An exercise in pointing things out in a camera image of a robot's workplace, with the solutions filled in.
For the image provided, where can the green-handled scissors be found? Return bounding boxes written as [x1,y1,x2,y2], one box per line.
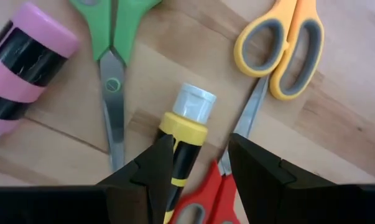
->
[68,0,163,174]

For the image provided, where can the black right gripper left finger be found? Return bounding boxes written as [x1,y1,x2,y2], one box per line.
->
[0,134,175,224]

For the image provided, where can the yellow-handled scissors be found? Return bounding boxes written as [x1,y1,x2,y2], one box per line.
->
[220,0,326,177]

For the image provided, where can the yellow paint bottle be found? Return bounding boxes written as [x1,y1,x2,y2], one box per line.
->
[157,82,218,224]

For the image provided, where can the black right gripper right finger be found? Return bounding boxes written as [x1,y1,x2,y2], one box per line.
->
[228,133,375,224]

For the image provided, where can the pink paint bottle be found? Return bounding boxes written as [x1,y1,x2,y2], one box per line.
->
[0,1,81,147]

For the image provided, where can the red-handled scissors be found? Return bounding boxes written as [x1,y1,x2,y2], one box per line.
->
[168,160,241,224]

